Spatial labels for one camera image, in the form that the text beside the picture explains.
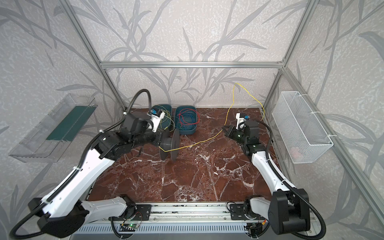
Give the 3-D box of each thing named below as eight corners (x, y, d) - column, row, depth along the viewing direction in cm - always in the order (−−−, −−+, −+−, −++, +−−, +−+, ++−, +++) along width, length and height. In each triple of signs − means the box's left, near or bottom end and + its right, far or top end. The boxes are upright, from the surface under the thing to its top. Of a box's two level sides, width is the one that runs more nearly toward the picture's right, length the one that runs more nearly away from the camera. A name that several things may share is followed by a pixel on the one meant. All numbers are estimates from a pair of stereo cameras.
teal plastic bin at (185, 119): (173, 134, 106) (172, 128, 101) (177, 110, 122) (176, 104, 116) (196, 134, 106) (195, 128, 101) (196, 110, 122) (196, 104, 116)
